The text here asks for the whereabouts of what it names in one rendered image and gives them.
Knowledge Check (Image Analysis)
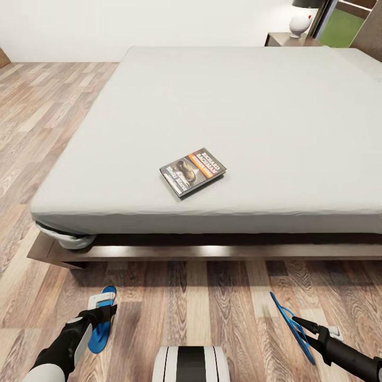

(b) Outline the hardback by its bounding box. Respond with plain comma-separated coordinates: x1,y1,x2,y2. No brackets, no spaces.
160,148,226,198

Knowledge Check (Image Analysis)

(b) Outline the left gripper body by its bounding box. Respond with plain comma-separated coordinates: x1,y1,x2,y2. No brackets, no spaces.
79,304,112,327

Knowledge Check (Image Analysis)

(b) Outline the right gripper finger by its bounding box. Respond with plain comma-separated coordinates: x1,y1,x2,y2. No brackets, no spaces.
292,316,321,335
298,331,320,353

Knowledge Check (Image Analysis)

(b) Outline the sandal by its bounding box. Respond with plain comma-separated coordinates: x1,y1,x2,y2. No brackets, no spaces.
270,292,315,365
88,286,116,353

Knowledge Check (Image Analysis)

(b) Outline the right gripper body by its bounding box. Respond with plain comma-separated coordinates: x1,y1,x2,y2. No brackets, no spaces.
317,325,358,376

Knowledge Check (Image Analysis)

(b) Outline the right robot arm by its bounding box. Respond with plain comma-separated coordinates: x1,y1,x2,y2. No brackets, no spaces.
292,316,382,382

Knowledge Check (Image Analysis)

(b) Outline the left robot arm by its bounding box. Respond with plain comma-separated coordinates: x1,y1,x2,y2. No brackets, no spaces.
20,292,118,382

